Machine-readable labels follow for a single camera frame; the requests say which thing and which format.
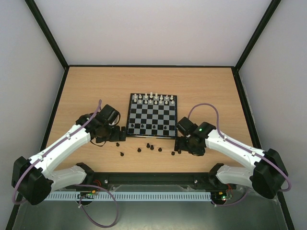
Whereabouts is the black and silver chessboard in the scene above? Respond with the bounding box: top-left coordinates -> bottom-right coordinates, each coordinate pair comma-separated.
126,93 -> 177,139

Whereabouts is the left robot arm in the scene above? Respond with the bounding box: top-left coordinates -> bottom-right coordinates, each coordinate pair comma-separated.
12,104 -> 125,205

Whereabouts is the black aluminium frame rail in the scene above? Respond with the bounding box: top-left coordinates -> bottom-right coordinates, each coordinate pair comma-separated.
24,171 -> 279,190

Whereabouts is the grey slotted cable duct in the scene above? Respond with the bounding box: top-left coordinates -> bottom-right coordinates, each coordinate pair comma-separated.
45,191 -> 212,202

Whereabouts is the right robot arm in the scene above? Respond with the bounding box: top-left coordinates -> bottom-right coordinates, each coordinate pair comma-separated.
174,117 -> 288,199

